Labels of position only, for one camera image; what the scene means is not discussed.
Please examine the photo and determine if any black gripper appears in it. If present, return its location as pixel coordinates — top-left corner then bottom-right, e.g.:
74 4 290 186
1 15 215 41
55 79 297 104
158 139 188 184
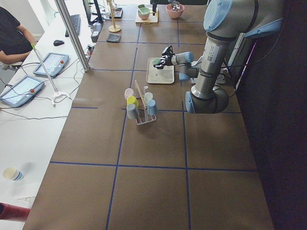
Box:
155 57 173 69
150 0 158 16

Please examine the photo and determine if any mint green cup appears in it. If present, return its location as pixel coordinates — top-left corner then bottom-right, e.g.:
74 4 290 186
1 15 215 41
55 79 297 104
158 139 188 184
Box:
152 58 165 67

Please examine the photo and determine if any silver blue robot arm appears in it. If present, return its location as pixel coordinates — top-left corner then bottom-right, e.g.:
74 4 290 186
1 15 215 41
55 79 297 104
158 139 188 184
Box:
153 0 283 114

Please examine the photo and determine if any cream rabbit tray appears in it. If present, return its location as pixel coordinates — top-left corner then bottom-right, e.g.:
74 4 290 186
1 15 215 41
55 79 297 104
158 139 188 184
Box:
146 57 175 84

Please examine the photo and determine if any cream white cup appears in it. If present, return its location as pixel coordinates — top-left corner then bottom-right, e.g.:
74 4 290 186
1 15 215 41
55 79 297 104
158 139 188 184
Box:
144 92 154 102

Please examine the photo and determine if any black metal tray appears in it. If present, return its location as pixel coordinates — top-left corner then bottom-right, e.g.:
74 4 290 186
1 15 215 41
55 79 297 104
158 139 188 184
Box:
102 8 123 20

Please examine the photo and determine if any pink cup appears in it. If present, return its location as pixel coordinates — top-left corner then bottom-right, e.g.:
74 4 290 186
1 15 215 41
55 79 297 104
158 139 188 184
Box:
124 88 134 99

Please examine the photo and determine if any light blue cup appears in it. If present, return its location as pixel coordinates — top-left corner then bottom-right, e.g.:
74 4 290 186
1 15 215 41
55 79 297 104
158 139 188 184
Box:
146 99 158 115

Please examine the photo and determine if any yellow cup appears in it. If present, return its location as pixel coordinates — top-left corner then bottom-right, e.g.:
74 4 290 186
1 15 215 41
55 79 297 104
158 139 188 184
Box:
127 95 139 108

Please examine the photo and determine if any grey cup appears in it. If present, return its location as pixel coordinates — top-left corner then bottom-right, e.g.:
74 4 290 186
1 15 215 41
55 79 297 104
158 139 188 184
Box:
126 103 139 120

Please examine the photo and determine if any paper cup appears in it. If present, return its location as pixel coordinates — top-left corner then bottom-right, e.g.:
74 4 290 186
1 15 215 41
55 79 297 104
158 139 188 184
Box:
2 167 24 181

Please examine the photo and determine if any green bowl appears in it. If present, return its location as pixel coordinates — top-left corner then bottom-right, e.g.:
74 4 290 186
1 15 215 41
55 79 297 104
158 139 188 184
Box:
138 7 150 20

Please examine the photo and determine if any wooden cutting board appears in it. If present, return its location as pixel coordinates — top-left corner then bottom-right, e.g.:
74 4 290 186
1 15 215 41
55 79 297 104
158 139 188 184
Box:
135 8 159 24

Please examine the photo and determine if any pink bowl with ice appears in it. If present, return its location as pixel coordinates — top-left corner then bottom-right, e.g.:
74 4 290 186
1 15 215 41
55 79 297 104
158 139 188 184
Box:
166 4 185 19

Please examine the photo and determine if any wooden mug tree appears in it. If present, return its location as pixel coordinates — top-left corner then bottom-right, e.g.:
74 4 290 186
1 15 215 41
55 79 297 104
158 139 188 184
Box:
107 0 121 33

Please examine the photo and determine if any grey folded cloth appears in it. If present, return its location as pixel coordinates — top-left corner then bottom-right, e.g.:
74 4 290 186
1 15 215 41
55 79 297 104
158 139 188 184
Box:
106 33 121 43

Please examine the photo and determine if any black label box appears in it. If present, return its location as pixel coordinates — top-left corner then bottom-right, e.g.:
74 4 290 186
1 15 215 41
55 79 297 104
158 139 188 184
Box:
90 23 103 43

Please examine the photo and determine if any black keyboard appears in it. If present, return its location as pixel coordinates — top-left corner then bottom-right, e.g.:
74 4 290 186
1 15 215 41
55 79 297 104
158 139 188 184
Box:
70 14 81 36

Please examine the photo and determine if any black computer mouse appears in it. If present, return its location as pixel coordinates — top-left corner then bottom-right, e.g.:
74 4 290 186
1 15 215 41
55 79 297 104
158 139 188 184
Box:
53 40 64 46

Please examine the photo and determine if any teach pendant tablet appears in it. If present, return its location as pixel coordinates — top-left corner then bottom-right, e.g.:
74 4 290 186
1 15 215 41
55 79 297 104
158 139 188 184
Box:
43 52 70 78
0 75 45 107

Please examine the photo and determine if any metal reacher grabber tool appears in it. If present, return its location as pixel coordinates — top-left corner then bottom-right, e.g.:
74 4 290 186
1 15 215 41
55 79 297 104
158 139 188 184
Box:
31 44 71 107

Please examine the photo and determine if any seated person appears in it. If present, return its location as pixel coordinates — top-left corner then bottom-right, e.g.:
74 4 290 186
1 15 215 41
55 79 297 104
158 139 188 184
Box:
0 7 37 65

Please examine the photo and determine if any red cylinder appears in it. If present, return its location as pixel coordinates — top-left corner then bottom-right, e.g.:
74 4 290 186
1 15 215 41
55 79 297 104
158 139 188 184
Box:
0 203 31 222

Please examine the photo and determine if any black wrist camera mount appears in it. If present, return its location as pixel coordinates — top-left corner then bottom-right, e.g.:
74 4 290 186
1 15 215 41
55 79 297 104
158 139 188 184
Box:
162 46 174 58

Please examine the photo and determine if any white wire cup rack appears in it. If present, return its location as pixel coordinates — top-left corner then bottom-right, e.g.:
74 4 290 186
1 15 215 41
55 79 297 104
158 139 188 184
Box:
134 80 157 126

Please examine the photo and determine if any aluminium frame post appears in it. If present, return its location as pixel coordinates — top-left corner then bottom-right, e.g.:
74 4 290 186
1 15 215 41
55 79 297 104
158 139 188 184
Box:
55 0 90 72

